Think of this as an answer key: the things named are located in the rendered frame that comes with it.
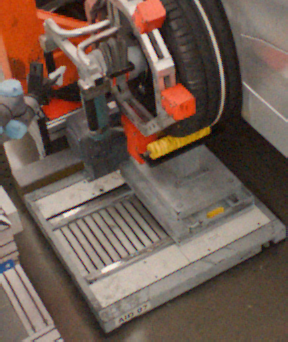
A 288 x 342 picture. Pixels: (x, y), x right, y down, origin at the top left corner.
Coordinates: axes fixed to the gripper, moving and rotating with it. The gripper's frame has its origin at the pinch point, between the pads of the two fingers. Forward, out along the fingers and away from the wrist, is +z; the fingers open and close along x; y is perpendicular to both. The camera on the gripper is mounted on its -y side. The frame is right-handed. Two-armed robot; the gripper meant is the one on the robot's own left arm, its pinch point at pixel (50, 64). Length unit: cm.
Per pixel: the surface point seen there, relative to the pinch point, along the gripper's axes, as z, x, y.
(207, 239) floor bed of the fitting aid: -7, 55, 75
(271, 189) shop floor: 33, 75, 83
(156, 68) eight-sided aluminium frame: -16.0, 45.2, -13.8
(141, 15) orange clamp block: -12, 41, -31
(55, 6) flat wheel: 92, -41, 33
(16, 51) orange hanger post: 15.1, -21.9, 6.1
